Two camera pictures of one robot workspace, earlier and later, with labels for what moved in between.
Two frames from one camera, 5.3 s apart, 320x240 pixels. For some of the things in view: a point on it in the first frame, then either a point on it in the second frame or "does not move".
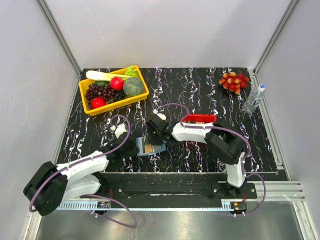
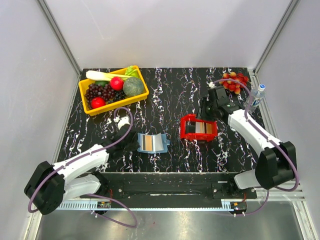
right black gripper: [151, 140] -> [201, 114]
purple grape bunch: [94, 90] does not move
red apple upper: [116, 83] does not move
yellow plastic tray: [113, 105] does not move
